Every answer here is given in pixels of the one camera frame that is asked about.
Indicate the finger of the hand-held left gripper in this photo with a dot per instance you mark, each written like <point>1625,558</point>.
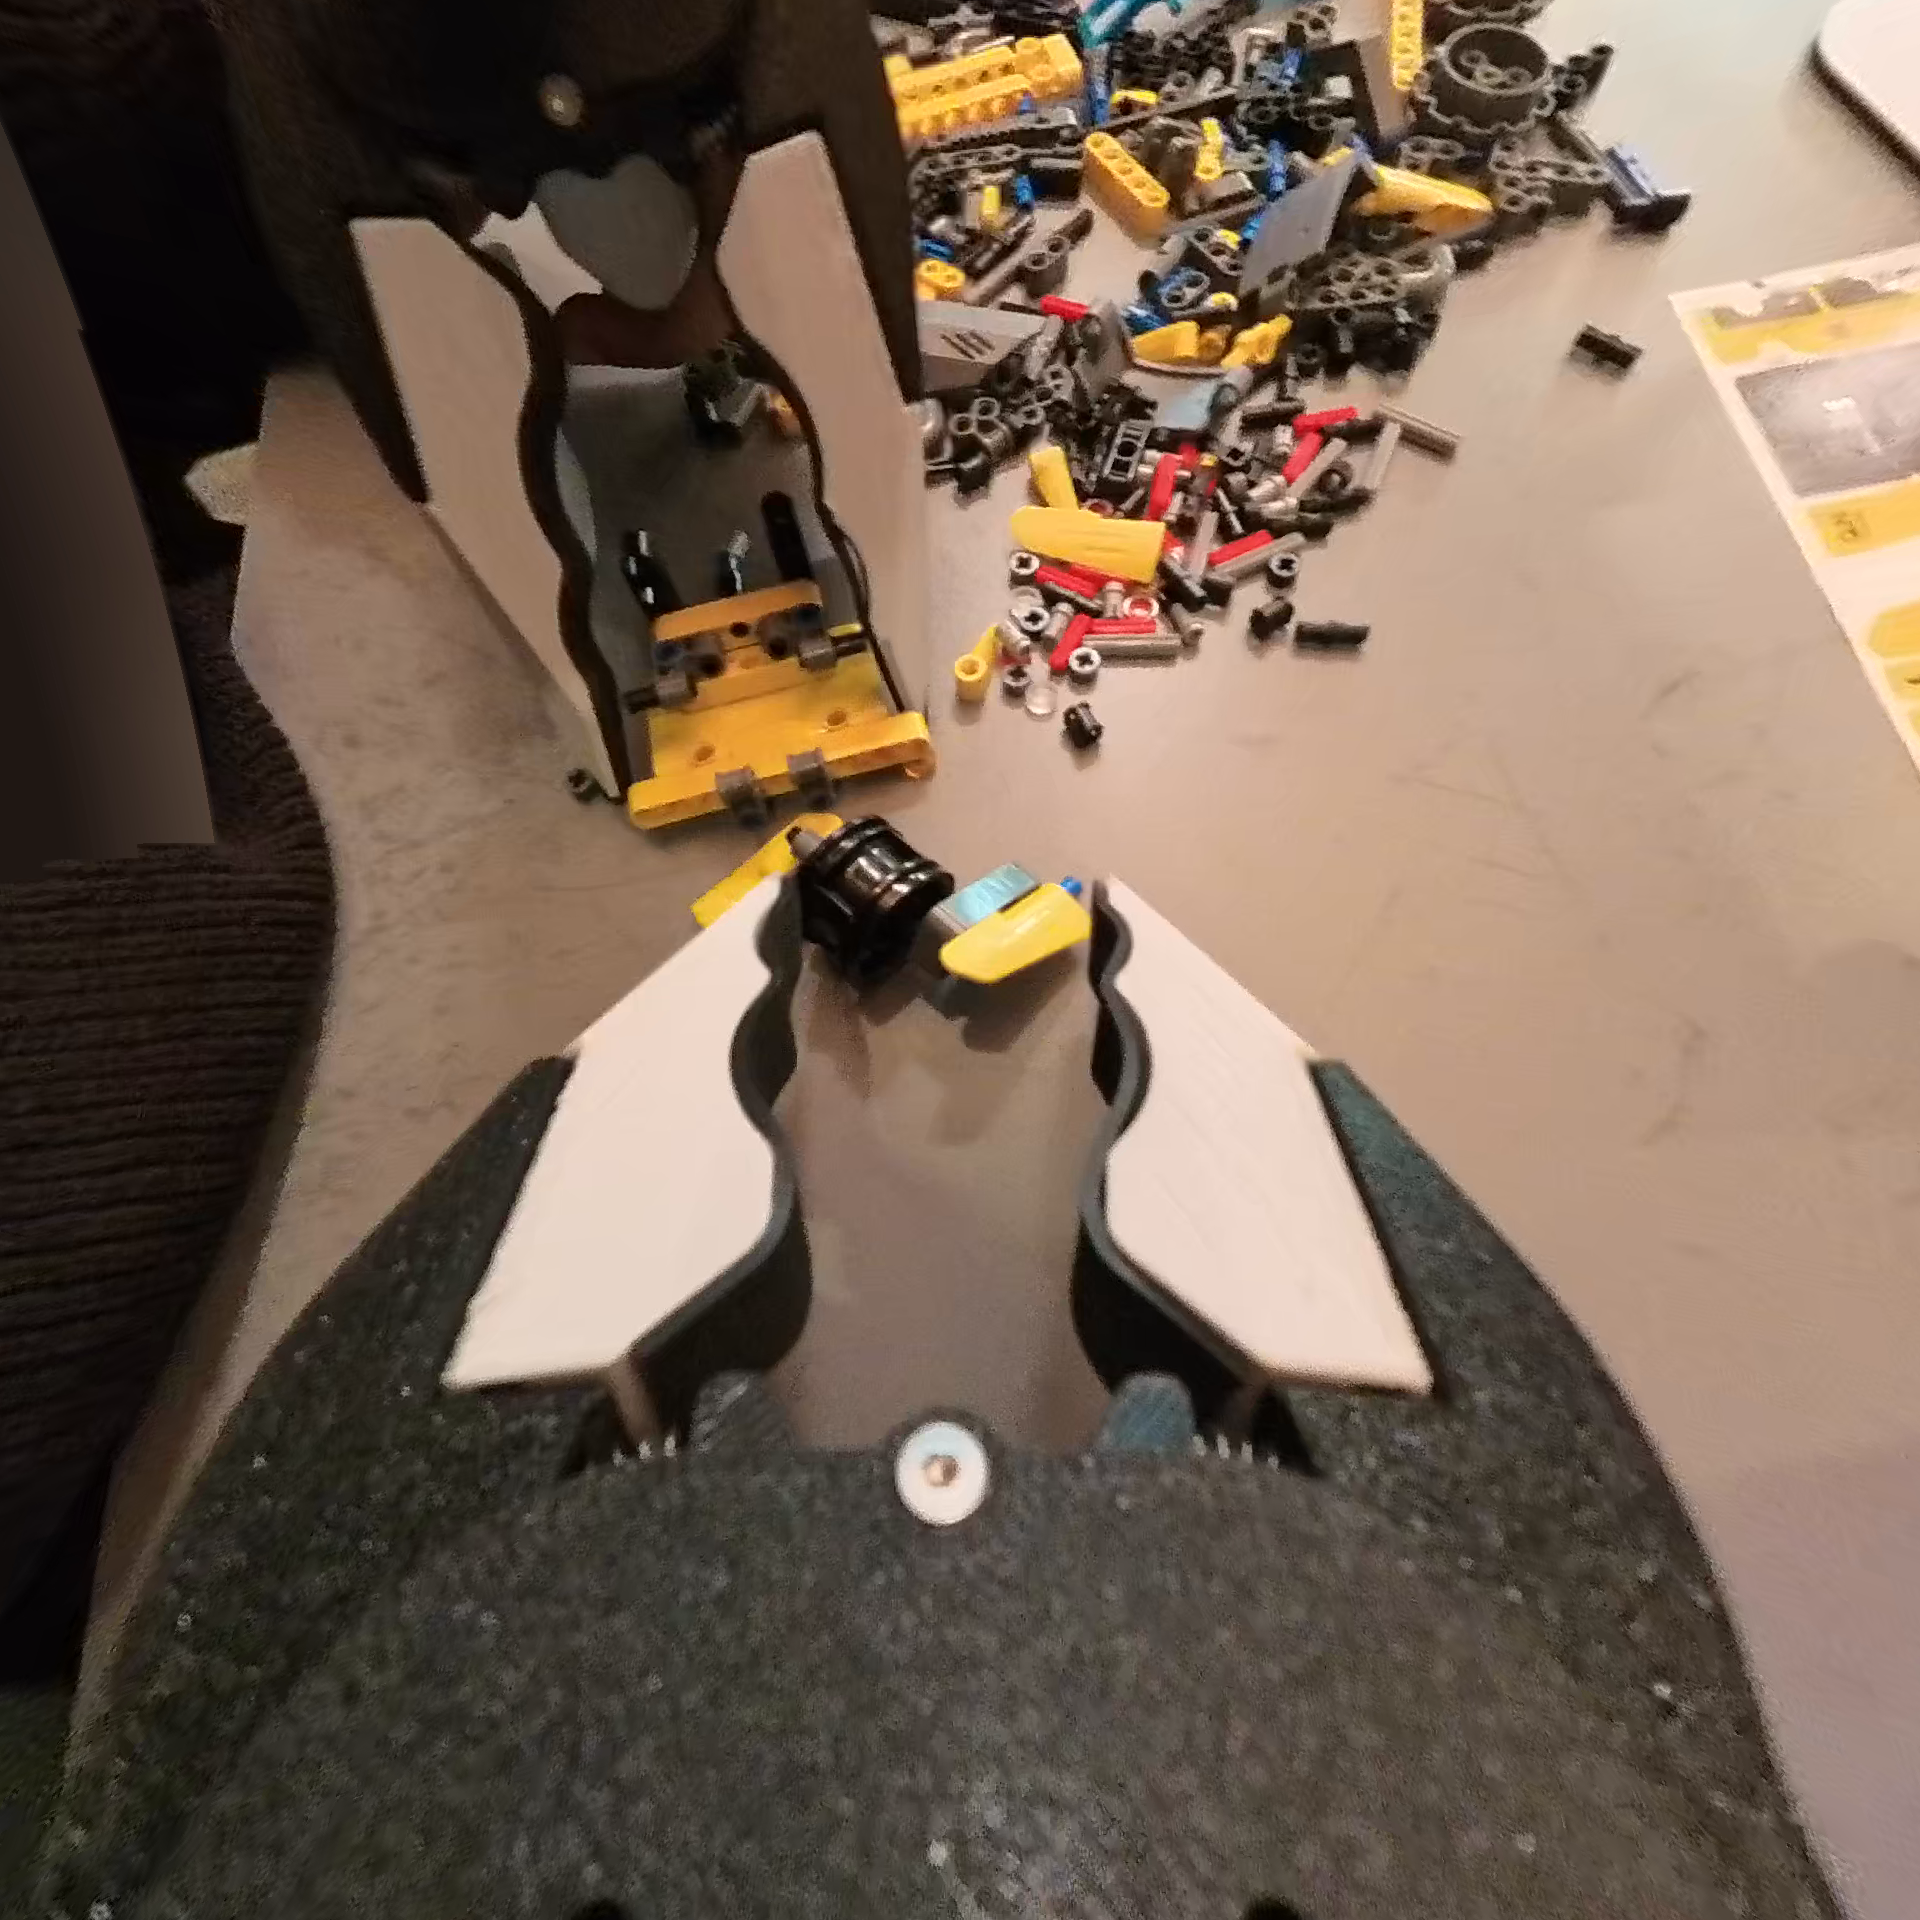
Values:
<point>466,451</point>
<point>827,330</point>

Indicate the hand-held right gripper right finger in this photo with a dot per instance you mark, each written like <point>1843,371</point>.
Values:
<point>1245,1185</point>

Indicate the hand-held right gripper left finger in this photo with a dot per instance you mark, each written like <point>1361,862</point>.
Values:
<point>629,1185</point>

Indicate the black wheel assembly yellow panels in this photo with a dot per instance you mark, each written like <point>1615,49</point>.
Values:
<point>869,901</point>

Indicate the yellow toy brick frame assembly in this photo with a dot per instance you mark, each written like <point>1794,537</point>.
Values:
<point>781,721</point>

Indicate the person's left forearm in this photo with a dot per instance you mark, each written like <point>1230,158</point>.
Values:
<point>137,1125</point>

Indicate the person's left hand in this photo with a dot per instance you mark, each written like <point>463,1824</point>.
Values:
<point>629,333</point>

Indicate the pile of toy brick parts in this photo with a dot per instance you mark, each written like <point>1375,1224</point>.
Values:
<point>1201,301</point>

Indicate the lone black pin connector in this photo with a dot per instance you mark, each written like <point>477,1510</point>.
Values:
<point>1606,345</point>

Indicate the printed instruction booklet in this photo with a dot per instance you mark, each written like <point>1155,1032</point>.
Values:
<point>1817,421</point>

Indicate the white rounded board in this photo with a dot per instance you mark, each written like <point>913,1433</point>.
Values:
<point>1882,61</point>

